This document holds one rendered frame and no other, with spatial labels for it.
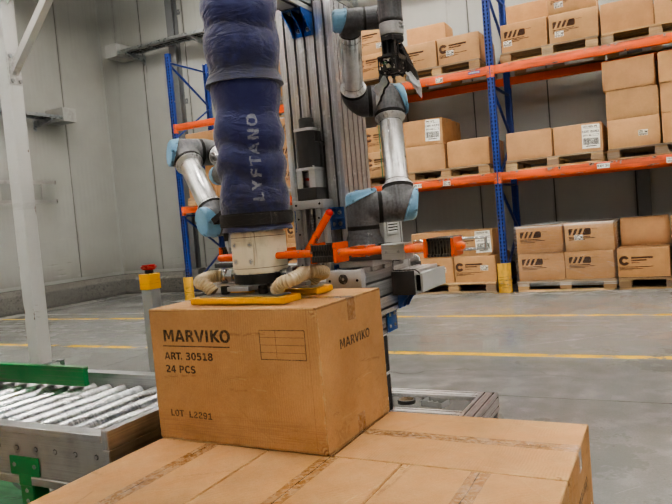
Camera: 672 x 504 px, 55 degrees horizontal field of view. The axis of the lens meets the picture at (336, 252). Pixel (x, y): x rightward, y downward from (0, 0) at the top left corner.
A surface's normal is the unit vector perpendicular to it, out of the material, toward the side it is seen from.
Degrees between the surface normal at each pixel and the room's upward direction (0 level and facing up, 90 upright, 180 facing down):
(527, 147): 91
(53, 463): 90
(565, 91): 90
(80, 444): 90
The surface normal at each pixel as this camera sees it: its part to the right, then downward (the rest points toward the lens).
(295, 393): -0.48, 0.08
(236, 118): -0.08, -0.18
